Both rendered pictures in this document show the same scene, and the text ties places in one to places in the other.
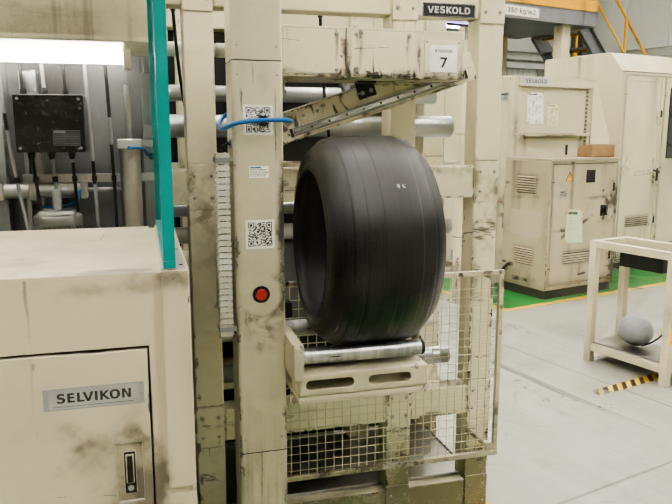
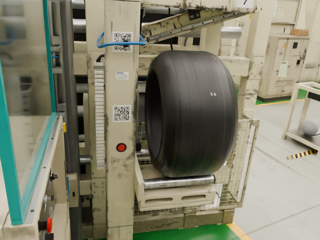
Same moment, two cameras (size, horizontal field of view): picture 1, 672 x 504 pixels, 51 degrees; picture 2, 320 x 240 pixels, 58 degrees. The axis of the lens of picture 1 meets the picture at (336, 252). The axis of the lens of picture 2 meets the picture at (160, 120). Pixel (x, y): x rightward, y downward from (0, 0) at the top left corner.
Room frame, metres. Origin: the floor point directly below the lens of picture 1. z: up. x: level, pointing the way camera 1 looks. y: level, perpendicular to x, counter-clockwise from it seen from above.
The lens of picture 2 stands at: (0.68, 0.01, 1.65)
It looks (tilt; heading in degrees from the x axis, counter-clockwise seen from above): 22 degrees down; 1
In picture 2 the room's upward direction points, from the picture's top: 4 degrees clockwise
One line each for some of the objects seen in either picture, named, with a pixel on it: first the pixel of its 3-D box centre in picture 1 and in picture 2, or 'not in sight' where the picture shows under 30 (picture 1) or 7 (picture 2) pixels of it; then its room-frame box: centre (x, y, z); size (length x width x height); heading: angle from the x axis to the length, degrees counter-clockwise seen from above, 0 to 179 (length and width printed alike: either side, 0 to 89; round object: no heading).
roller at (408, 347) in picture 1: (362, 351); (178, 181); (1.80, -0.07, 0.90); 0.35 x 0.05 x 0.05; 105
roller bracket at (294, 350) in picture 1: (284, 341); (135, 167); (1.89, 0.14, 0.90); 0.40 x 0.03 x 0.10; 15
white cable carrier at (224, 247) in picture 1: (225, 244); (100, 117); (1.80, 0.29, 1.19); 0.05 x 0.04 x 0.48; 15
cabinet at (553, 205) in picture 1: (560, 224); (276, 66); (6.51, -2.10, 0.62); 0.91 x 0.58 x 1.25; 120
